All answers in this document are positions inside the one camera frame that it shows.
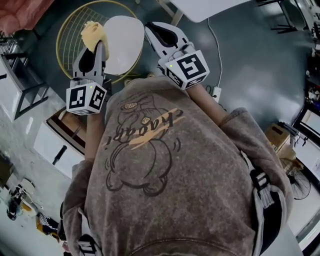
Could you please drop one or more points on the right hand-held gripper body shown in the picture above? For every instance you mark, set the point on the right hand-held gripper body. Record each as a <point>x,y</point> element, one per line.
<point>190,67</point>

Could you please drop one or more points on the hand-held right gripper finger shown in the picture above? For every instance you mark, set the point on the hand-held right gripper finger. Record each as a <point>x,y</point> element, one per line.
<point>155,42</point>

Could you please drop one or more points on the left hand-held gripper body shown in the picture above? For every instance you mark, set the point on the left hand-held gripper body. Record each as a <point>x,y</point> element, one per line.
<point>82,98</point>

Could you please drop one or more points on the yellow cloth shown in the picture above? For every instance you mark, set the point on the yellow cloth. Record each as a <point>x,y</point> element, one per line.
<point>92,35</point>

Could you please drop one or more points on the person's right forearm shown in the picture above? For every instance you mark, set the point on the person's right forearm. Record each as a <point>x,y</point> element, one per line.
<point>203,102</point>

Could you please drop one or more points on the person's left forearm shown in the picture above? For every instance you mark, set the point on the person's left forearm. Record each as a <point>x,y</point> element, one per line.
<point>94,135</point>

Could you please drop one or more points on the white power strip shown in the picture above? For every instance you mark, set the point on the white power strip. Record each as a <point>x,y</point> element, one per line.
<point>216,93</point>

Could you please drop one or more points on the white table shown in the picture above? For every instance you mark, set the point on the white table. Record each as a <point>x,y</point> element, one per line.
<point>200,8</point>

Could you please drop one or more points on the pink sofa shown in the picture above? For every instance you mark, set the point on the pink sofa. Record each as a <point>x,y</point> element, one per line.
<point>22,12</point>

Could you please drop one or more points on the black-legged desk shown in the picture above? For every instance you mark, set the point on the black-legged desk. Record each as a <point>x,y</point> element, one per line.
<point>282,15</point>

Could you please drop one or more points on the person's brown printed sweatshirt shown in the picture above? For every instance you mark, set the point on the person's brown printed sweatshirt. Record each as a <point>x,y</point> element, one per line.
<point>180,180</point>

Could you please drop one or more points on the cardboard box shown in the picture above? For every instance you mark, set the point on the cardboard box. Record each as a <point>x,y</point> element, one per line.
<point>280,137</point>

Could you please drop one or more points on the black floor fan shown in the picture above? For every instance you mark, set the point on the black floor fan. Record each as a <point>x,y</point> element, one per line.
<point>298,182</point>

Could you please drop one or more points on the white cabinet black frame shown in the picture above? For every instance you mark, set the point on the white cabinet black frame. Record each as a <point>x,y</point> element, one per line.
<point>15,87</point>

